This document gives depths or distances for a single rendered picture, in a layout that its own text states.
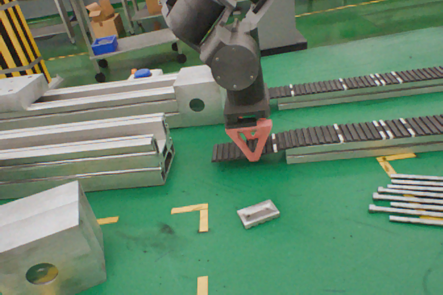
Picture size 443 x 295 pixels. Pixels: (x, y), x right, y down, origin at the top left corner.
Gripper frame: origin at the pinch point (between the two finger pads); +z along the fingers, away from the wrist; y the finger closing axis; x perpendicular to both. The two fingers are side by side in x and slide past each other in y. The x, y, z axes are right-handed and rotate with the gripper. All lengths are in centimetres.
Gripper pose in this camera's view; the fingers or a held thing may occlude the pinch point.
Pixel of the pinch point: (253, 147)
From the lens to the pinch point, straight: 58.0
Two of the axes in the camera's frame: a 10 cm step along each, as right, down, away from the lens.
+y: -0.9, 5.0, -8.6
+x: 9.8, -1.0, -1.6
